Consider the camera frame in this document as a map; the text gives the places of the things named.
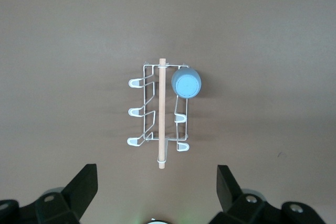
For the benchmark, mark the blue plastic cup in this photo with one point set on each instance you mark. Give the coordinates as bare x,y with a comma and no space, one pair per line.
187,85

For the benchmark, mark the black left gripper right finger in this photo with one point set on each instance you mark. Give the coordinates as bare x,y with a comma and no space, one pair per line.
233,203

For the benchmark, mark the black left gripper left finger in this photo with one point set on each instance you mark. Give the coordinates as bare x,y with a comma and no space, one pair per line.
78,197

